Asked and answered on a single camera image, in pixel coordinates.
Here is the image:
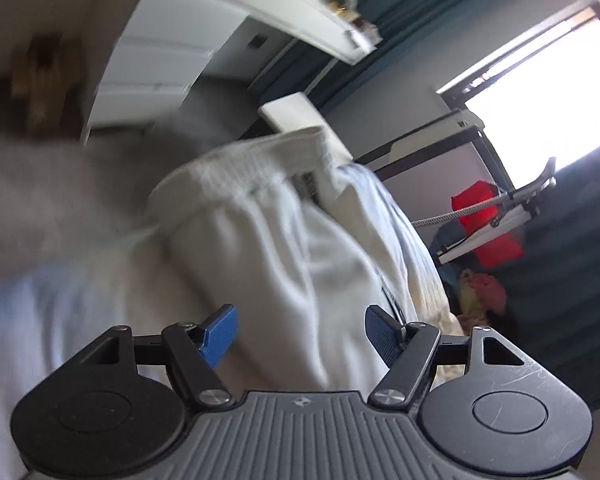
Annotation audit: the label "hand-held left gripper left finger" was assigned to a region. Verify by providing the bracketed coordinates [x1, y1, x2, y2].
[55, 304, 239, 409]

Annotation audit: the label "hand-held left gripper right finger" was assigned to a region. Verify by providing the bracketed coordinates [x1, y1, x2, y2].
[365, 305, 541, 410]

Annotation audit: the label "cream striped pants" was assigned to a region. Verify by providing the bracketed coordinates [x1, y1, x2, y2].
[145, 125, 467, 397]

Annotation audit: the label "pink cloth pile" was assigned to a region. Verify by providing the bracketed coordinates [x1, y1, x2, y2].
[456, 269, 507, 317]

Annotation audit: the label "garment steamer stand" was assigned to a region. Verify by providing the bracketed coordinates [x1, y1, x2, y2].
[410, 156, 557, 267]

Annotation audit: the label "red bag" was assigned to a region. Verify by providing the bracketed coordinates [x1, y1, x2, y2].
[451, 182, 525, 269]

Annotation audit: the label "wide blue curtain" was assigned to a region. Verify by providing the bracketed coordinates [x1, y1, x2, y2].
[427, 160, 600, 408]

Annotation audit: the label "white flat box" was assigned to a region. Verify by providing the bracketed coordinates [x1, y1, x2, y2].
[259, 92, 355, 162]

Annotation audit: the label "dark framed window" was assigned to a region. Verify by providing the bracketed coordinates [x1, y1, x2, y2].
[436, 0, 600, 178]

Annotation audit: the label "white dressing table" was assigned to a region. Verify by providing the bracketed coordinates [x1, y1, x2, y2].
[81, 0, 378, 133]

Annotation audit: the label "blurred brown thing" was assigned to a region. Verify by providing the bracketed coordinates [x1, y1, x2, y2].
[9, 34, 89, 137]

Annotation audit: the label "narrow blue curtain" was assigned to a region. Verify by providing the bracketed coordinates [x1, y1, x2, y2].
[252, 0, 598, 113]

